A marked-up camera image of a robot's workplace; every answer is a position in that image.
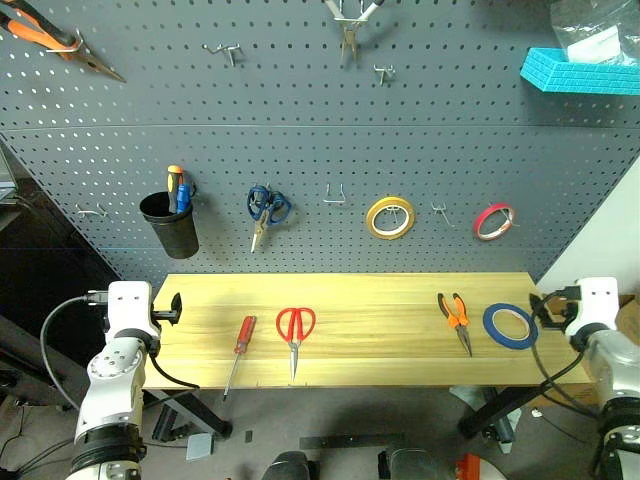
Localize teal brick pattern shelf bin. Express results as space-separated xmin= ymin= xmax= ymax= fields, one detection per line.
xmin=519 ymin=46 xmax=640 ymax=97

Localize large orange black pliers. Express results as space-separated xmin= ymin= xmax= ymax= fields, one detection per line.
xmin=0 ymin=0 xmax=128 ymax=84

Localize dark rounded shape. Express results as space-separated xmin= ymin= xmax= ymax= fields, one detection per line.
xmin=259 ymin=449 xmax=322 ymax=480
xmin=376 ymin=446 xmax=452 ymax=480

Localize black table leg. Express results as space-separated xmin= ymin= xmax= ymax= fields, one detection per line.
xmin=143 ymin=387 xmax=234 ymax=440
xmin=456 ymin=384 xmax=547 ymax=441

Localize red handled scissors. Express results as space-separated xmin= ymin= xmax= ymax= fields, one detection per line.
xmin=275 ymin=305 xmax=318 ymax=384

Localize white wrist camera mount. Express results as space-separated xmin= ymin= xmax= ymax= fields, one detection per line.
xmin=106 ymin=280 xmax=155 ymax=337
xmin=563 ymin=277 xmax=621 ymax=337

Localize red tape roll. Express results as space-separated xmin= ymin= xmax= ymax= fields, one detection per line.
xmin=472 ymin=201 xmax=517 ymax=244

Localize brown cardboard box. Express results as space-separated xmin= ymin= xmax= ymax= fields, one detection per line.
xmin=616 ymin=293 xmax=640 ymax=347

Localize red handled screwdriver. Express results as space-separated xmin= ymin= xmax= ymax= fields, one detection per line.
xmin=221 ymin=314 xmax=258 ymax=403

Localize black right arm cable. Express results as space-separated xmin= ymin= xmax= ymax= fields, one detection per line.
xmin=529 ymin=291 xmax=602 ymax=417

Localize yellow tape roll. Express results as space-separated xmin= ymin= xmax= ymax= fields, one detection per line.
xmin=365 ymin=195 xmax=417 ymax=241

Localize grey floor plate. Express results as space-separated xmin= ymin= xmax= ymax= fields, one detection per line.
xmin=184 ymin=431 xmax=216 ymax=463

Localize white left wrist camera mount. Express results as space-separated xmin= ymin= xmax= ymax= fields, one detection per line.
xmin=106 ymin=280 xmax=155 ymax=337

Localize blue handled screwdriver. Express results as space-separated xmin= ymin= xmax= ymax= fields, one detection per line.
xmin=175 ymin=182 xmax=194 ymax=216

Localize black plastic cup holder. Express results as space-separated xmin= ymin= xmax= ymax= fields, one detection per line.
xmin=138 ymin=186 xmax=201 ymax=260

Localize blue handled scissors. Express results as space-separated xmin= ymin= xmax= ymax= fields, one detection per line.
xmin=245 ymin=183 xmax=294 ymax=254

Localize clear plastic bag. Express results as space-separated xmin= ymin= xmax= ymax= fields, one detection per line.
xmin=549 ymin=0 xmax=640 ymax=65

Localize white handled pliers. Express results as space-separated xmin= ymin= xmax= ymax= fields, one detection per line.
xmin=322 ymin=0 xmax=387 ymax=64

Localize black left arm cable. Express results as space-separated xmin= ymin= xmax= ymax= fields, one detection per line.
xmin=39 ymin=291 xmax=110 ymax=412

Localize small orange black pliers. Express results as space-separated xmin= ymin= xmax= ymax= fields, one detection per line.
xmin=436 ymin=291 xmax=475 ymax=359

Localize blue tape roll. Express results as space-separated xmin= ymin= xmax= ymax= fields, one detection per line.
xmin=481 ymin=301 xmax=540 ymax=351

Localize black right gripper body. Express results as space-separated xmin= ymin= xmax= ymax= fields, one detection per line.
xmin=545 ymin=285 xmax=582 ymax=332

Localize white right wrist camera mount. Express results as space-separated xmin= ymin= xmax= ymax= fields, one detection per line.
xmin=563 ymin=277 xmax=621 ymax=337

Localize black floor strip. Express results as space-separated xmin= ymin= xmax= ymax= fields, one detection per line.
xmin=298 ymin=431 xmax=407 ymax=451

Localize dark side cabinet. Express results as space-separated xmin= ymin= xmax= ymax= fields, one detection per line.
xmin=0 ymin=135 xmax=125 ymax=351

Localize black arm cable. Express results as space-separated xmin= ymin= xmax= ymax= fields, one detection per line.
xmin=39 ymin=291 xmax=110 ymax=412
xmin=529 ymin=291 xmax=602 ymax=417

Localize grey metal pegboard wall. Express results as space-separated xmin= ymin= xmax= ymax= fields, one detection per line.
xmin=0 ymin=0 xmax=640 ymax=282

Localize orange block on floor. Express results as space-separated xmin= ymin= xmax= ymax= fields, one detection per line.
xmin=456 ymin=451 xmax=482 ymax=480

